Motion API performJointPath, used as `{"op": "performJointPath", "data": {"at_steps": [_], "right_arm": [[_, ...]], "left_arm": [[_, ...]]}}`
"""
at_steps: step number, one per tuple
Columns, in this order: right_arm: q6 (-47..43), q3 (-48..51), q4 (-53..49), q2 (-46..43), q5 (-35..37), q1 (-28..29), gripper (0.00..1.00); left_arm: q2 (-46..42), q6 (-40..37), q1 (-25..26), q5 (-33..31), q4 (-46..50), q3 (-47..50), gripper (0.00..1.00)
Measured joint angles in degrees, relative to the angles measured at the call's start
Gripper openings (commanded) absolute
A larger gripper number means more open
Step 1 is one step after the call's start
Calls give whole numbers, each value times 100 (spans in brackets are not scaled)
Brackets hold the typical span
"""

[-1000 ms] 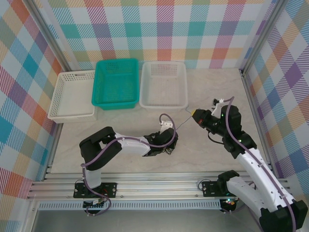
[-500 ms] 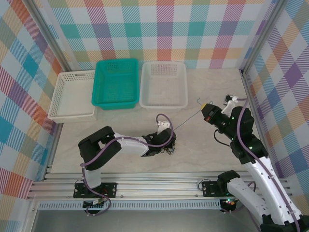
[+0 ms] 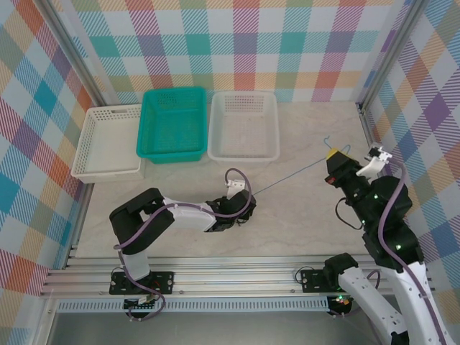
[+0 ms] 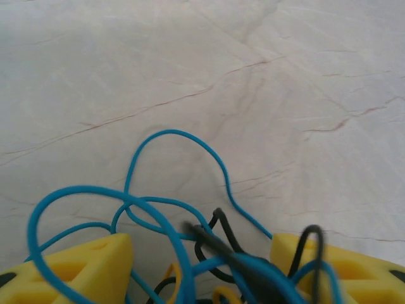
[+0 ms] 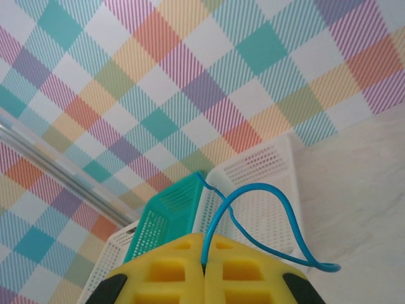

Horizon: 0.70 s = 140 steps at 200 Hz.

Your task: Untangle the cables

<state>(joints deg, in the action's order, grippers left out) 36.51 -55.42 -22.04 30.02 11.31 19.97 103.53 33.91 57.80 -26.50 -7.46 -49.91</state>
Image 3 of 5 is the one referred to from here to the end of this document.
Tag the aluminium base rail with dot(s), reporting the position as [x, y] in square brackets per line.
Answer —
[233, 276]

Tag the white shallow perforated basket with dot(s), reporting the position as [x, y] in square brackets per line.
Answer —
[108, 143]

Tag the aluminium frame post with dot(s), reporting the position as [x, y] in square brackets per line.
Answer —
[45, 323]
[391, 54]
[79, 57]

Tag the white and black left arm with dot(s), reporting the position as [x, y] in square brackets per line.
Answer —
[187, 217]

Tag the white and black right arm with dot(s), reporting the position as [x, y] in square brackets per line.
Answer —
[359, 287]

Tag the teal plastic basket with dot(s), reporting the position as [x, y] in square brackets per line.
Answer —
[172, 125]

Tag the small circuit board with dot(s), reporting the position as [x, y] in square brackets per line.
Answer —
[341, 301]
[143, 301]

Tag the white deep plastic basket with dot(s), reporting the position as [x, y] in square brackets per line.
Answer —
[244, 125]

